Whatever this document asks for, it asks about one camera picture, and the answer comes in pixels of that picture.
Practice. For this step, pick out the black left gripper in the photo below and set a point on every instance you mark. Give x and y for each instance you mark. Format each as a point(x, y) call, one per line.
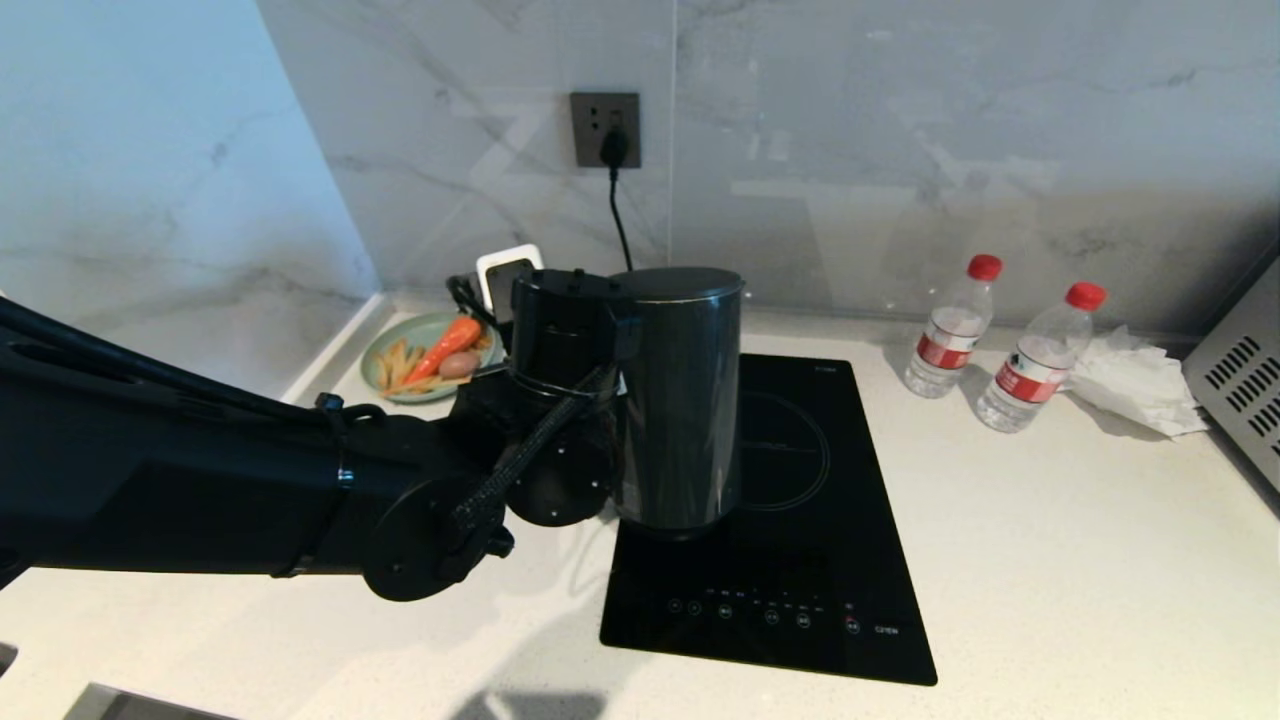
point(627, 335)

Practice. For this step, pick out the black electric kettle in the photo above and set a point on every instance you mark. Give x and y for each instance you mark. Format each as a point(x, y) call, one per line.
point(685, 400)

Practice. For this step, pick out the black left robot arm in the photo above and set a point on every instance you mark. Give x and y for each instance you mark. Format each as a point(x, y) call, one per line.
point(200, 490)

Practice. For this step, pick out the red-capped water bottle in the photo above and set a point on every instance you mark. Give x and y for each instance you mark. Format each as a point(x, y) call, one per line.
point(950, 340)
point(1035, 370)

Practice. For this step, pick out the brown toy egg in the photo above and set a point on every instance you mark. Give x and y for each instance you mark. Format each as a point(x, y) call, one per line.
point(460, 364)

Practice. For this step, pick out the orange toy carrot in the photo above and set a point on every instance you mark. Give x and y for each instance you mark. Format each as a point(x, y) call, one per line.
point(450, 345)

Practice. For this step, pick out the yellow toy fries pile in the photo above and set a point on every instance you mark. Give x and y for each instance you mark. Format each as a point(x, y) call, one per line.
point(395, 368)

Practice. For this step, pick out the green plate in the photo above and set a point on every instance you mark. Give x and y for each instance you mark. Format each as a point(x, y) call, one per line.
point(385, 345)

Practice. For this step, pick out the black glass induction cooktop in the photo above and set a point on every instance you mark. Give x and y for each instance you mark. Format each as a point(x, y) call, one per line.
point(820, 580)

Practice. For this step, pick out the crumpled white tissue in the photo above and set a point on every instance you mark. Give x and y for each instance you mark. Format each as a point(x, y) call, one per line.
point(1130, 385)

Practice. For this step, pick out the silver vented appliance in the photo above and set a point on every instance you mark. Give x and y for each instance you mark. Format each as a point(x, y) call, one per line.
point(1240, 390)

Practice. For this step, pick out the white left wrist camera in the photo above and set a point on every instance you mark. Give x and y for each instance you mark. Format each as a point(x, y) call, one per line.
point(505, 275)

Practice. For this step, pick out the dark grey wall socket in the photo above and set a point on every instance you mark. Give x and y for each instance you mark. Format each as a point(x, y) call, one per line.
point(605, 120)

